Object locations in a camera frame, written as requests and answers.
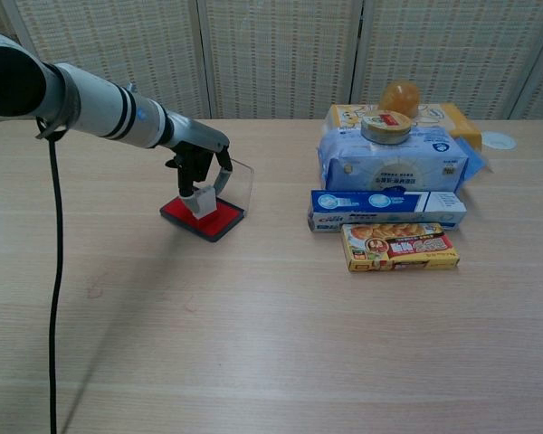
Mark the woven folding screen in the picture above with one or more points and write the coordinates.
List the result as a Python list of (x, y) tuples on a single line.
[(298, 54)]

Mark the white and red stamp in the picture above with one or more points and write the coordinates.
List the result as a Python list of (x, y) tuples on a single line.
[(204, 203)]

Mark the red ink pad with lid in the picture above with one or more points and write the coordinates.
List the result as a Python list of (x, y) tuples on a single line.
[(194, 217)]

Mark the round tin with red label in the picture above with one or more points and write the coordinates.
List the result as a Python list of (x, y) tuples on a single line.
[(385, 127)]

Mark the blue wet wipes pack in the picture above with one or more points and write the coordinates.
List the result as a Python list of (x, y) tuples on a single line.
[(393, 165)]

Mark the white round coaster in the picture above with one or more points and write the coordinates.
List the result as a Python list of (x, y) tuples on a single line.
[(499, 140)]

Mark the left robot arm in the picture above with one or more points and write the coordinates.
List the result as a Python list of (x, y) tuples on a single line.
[(72, 101)]

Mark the yellow curry box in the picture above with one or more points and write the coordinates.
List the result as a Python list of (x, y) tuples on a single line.
[(400, 248)]

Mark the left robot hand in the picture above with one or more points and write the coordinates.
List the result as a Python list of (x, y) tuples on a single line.
[(194, 144)]

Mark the blue and white toothpaste box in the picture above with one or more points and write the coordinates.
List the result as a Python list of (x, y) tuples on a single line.
[(384, 210)]

